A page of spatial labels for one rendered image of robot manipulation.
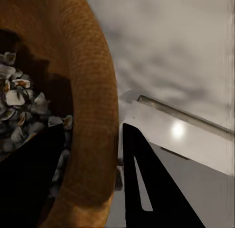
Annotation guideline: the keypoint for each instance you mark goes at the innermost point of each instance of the popcorn bag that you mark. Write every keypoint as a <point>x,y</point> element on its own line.
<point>59,44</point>

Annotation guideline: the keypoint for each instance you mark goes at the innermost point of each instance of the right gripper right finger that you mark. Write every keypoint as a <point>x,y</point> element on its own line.
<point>170,207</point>

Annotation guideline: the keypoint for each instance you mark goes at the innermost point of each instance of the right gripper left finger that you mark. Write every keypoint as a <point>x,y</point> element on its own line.
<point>25,178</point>

